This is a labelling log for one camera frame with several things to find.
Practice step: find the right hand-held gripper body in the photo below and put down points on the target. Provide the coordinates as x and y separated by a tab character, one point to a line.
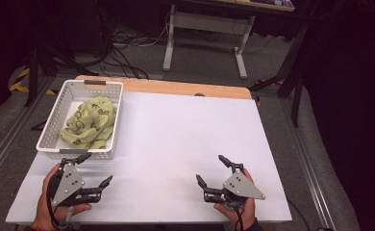
241	187

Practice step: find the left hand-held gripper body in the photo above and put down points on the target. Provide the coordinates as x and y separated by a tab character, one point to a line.
68	183

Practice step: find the green printed cloth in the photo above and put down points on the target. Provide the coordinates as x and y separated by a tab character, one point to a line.
91	123

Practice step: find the white perforated plastic basket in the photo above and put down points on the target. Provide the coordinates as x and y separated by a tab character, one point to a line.
69	96

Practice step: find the person's right hand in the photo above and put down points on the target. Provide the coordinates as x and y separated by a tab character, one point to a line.
247	211

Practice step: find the person's left hand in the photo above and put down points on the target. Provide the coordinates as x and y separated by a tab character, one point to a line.
44	205

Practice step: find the white table sheet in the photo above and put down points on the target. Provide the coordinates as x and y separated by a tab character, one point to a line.
176	138

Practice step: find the small dark table grommet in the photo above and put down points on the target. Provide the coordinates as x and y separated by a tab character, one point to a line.
199	94

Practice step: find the wooden table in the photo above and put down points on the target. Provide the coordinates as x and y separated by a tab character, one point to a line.
176	86

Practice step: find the yellow black floor tape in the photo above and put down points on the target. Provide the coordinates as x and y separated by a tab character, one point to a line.
19	84

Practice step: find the black angled stand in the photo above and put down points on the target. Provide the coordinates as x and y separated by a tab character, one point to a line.
293	80

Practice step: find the black tripod stand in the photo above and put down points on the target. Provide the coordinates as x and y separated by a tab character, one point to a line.
35	64

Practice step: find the desk with white legs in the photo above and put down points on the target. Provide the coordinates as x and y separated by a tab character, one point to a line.
208	22

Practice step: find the colourful patterned object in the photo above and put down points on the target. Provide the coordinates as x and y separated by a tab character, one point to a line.
277	2

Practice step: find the metal floor rail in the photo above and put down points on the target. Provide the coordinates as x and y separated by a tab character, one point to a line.
12	128
307	160

